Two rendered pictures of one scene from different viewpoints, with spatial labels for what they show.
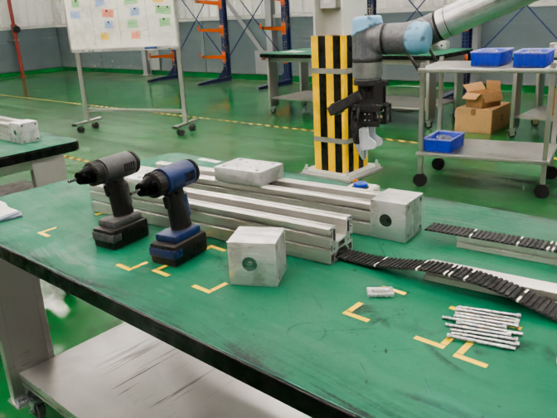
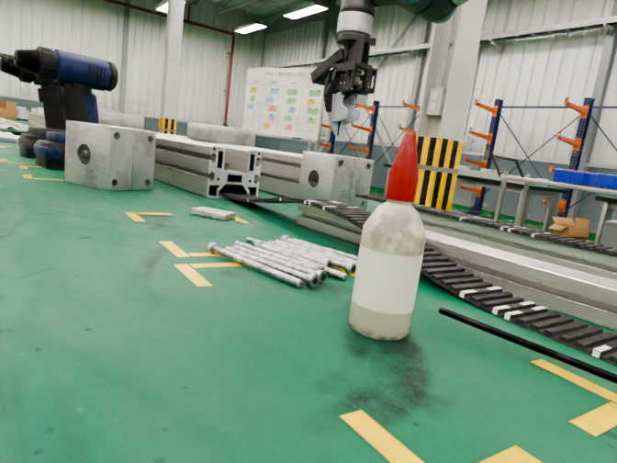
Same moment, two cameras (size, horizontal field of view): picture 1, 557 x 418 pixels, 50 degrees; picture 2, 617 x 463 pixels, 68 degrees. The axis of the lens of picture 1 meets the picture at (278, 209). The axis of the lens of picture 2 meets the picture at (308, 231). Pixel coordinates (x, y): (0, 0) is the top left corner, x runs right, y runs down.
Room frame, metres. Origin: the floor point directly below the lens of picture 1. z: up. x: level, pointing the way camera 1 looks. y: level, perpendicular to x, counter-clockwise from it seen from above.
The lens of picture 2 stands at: (0.49, -0.43, 0.88)
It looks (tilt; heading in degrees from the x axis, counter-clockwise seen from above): 10 degrees down; 12
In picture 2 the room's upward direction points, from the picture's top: 8 degrees clockwise
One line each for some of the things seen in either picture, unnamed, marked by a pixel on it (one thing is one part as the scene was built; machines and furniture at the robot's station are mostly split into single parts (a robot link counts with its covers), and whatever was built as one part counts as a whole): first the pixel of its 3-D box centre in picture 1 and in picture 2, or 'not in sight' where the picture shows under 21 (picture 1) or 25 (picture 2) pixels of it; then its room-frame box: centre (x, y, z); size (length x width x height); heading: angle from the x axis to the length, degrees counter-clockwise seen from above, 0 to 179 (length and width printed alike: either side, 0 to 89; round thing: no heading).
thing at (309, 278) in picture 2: (484, 338); (266, 264); (0.84, -0.32, 0.78); 0.11 x 0.01 x 0.01; 62
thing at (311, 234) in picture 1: (205, 212); (146, 152); (1.45, 0.19, 0.82); 0.80 x 0.10 x 0.09; 54
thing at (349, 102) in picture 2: (372, 142); (349, 116); (1.55, -0.26, 0.96); 0.06 x 0.03 x 0.09; 53
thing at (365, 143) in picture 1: (366, 144); (340, 114); (1.52, -0.24, 0.96); 0.06 x 0.03 x 0.09; 53
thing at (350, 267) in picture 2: (485, 320); (308, 254); (0.90, -0.35, 0.78); 0.11 x 0.01 x 0.01; 62
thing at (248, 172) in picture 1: (249, 176); (219, 140); (1.60, 0.08, 0.87); 0.16 x 0.11 x 0.07; 54
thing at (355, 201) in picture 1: (250, 192); (218, 158); (1.60, 0.08, 0.82); 0.80 x 0.10 x 0.09; 54
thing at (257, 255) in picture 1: (259, 253); (117, 156); (1.15, 0.05, 0.83); 0.11 x 0.10 x 0.10; 166
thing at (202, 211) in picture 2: (380, 292); (213, 213); (1.03, -0.19, 0.78); 0.05 x 0.03 x 0.01; 87
